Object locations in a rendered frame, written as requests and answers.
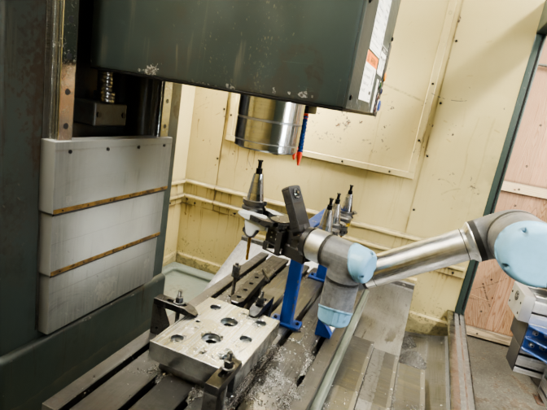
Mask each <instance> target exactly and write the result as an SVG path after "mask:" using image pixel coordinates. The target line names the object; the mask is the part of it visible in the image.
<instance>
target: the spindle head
mask: <svg viewBox="0 0 547 410"><path fill-rule="evenodd" d="M378 4H379V0H94V9H93V23H92V38H91V51H90V64H91V65H92V66H93V67H92V66H90V68H92V69H97V70H101V71H106V72H115V73H120V74H125V75H131V76H139V77H144V78H149V79H154V80H159V81H167V82H172V83H178V84H183V85H192V86H196V87H201V88H206V89H215V90H220V91H225V92H230V93H235V94H244V95H249V96H254V97H258V98H267V99H273V100H278V101H283V102H287V103H296V104H301V105H306V106H311V107H320V108H325V109H330V110H335V111H344V112H349V113H355V114H360V115H366V116H374V114H373V112H370V109H371V106H372V102H373V97H374V91H375V86H376V83H377V79H378V80H382V77H381V76H379V75H378V74H377V73H375V76H374V83H373V88H372V91H371V95H370V102H366V101H363V100H360V99H358V97H359V93H360V88H361V81H362V77H363V73H364V69H365V61H366V57H367V53H368V50H370V52H371V53H372V54H373V55H374V56H375V57H376V58H377V59H378V60H379V58H378V57H377V56H376V55H375V53H374V52H373V51H372V50H371V49H370V41H371V37H372V32H373V28H374V22H375V17H376V13H377V9H378ZM399 8H400V0H392V3H391V7H390V11H389V15H388V19H387V26H386V30H385V34H384V38H383V45H384V47H385V48H386V50H388V47H389V43H391V44H392V41H393V39H394V37H393V34H394V30H395V27H396V19H397V16H398V11H399Z"/></svg>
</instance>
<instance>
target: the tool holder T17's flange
mask: <svg viewBox="0 0 547 410"><path fill-rule="evenodd" d="M267 202H268V201H267V200H266V199H264V201H263V202H255V201H251V200H248V199H247V198H245V197H243V204H242V209H244V210H247V211H250V212H263V211H266V207H265V206H266V205H267Z"/></svg>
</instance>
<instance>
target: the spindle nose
mask: <svg viewBox="0 0 547 410"><path fill-rule="evenodd" d="M304 109H305V105H301V104H296V103H291V102H283V101H278V100H273V99H267V98H258V97H254V96H249V95H244V94H240V95H239V101H238V112H237V113H238V115H237V118H236V124H235V130H234V144H235V145H236V146H240V147H242V148H246V149H249V150H256V151H261V152H265V153H271V154H278V155H293V154H295V153H296V150H297V146H298V145H299V140H300V132H301V125H302V122H303V118H304Z"/></svg>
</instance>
